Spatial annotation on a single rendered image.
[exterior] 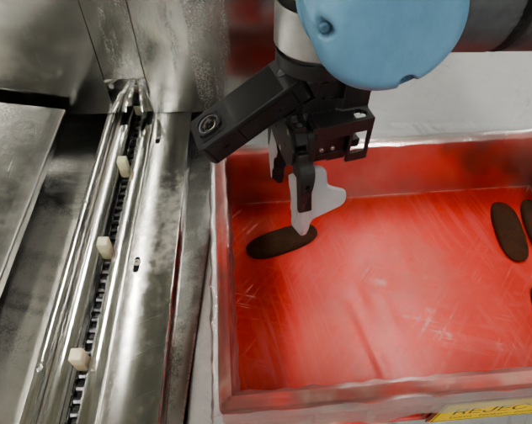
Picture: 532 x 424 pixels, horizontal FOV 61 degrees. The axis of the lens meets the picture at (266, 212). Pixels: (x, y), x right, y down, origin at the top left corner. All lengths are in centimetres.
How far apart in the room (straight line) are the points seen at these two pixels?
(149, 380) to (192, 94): 42
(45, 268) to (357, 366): 40
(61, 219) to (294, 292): 34
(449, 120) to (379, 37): 61
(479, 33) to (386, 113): 55
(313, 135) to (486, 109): 50
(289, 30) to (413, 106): 50
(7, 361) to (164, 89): 41
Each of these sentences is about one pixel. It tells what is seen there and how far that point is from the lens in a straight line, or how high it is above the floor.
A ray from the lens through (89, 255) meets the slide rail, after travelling 60.
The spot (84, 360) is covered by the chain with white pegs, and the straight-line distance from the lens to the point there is 52.
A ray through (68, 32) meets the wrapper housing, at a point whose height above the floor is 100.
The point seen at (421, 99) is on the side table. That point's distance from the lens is 86.
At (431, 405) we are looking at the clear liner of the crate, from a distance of 45.
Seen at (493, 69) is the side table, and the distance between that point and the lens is 99.
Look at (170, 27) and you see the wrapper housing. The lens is 66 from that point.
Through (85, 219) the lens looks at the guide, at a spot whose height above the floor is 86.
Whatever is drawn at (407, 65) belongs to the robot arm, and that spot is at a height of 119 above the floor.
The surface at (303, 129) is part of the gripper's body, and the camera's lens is 42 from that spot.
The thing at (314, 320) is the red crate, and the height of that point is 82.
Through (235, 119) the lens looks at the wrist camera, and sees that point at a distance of 41.
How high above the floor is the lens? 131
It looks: 51 degrees down
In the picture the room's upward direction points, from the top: straight up
